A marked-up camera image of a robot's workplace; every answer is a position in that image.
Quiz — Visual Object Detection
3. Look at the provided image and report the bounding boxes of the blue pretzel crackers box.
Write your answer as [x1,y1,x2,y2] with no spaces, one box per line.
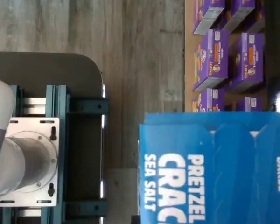
[138,111,280,224]

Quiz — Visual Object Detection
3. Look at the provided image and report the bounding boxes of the purple Annie's snack box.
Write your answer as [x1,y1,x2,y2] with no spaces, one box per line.
[224,96,264,113]
[192,0,226,36]
[220,0,266,34]
[192,88,226,113]
[192,28,231,92]
[228,32,266,94]

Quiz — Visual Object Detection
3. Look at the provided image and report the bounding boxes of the dark grey cart top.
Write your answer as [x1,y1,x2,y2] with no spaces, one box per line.
[0,51,104,131]

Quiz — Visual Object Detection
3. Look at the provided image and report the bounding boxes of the purple Annie's snack boxes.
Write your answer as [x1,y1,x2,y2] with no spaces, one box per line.
[184,0,267,113]

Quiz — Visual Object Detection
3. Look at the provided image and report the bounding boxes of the aluminium robot mounting plate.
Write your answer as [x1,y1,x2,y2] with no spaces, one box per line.
[0,117,61,208]

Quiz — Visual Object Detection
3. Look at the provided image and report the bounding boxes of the teal metal base frame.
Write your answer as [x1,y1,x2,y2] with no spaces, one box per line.
[0,84,111,224]

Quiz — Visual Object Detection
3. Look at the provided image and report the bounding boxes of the black metal shelf frame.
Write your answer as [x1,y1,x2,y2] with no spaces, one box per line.
[264,0,280,114]

